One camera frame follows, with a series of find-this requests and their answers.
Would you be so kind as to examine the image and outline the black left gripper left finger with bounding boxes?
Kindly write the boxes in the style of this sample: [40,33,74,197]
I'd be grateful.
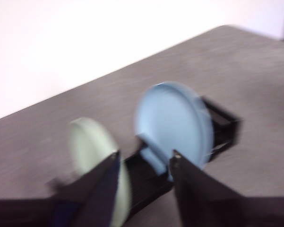
[51,151,121,227]

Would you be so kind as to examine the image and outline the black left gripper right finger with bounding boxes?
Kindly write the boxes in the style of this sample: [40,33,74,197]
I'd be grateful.
[169,150,251,227]

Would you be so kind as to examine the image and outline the black plastic plate rack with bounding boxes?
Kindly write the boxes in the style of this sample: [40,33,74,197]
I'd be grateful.
[47,96,243,220]

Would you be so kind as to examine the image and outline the green round plate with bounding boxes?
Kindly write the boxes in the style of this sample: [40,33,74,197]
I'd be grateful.
[68,117,133,227]

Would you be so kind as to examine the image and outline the blue round plate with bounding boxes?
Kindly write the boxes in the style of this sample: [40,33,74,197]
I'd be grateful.
[134,81,215,183]

